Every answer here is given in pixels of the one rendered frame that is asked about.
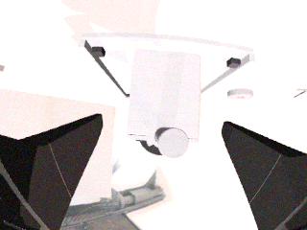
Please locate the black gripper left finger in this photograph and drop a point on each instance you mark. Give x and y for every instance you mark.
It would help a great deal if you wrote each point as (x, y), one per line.
(45, 169)

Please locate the grey cylinder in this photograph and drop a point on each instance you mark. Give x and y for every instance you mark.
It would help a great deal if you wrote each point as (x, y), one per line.
(172, 142)

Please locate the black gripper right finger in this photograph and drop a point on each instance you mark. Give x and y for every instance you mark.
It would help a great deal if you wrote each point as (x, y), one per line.
(273, 176)

